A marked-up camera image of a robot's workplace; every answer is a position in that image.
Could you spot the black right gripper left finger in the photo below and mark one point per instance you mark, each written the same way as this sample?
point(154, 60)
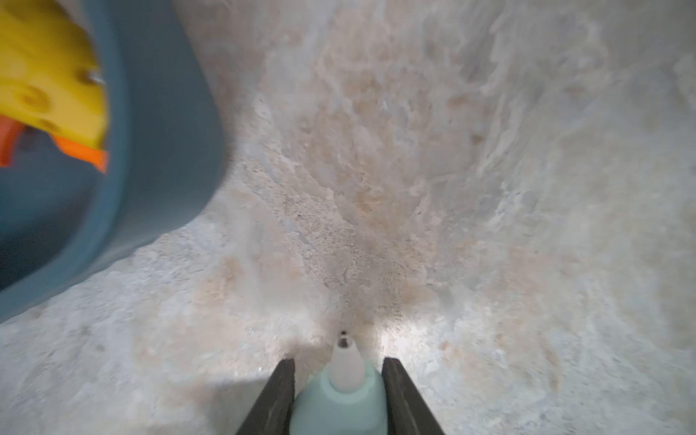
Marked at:
point(271, 412)

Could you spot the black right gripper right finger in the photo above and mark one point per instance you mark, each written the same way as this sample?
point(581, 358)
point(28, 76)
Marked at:
point(408, 413)

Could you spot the mint green glue gun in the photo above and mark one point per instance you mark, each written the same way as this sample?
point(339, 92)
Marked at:
point(347, 397)

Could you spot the yellow glue gun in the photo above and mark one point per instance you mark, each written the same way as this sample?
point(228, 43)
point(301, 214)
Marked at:
point(47, 64)

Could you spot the teal plastic storage box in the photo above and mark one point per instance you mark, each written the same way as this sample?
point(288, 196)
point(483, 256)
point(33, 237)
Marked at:
point(61, 219)

